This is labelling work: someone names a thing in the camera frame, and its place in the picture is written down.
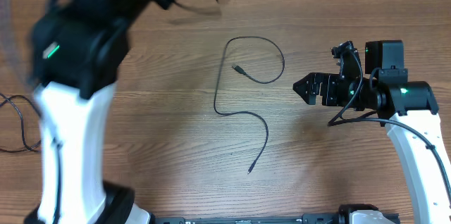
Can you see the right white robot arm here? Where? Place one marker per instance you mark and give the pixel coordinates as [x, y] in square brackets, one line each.
[377, 90]

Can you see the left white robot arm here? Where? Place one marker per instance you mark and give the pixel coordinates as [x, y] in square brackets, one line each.
[78, 46]

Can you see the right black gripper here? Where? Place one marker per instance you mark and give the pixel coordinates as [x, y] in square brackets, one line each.
[328, 83]

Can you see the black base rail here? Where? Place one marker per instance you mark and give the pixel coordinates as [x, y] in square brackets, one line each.
[346, 213]

